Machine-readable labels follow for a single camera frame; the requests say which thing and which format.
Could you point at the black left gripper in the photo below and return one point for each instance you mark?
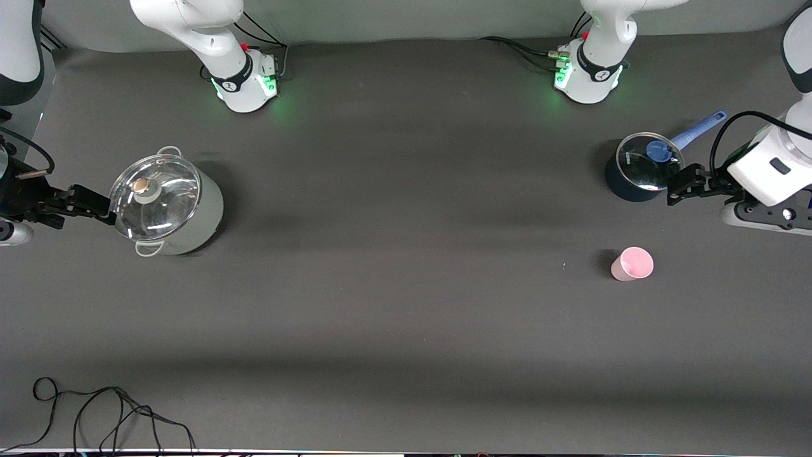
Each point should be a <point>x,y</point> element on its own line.
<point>715,185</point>

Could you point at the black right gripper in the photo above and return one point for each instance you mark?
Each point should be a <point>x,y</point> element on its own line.
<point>20,193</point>

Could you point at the pink plastic cup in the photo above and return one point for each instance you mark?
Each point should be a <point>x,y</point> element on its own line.
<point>631,266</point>

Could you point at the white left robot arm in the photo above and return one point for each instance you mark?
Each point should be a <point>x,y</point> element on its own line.
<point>593,86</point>

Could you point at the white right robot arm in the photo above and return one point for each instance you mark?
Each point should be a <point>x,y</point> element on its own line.
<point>209,38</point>

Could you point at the glass lid with blue knob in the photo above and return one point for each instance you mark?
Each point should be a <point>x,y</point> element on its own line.
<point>637,168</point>

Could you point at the dark blue saucepan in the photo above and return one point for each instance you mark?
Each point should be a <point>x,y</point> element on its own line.
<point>618,187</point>

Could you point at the pale green stockpot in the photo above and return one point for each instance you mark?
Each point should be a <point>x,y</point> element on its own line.
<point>204,216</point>

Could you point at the dark grey table cloth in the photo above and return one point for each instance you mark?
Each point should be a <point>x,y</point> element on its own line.
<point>406,317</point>

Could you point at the black aluminium frame rail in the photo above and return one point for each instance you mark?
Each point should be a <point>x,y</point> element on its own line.
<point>52,39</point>

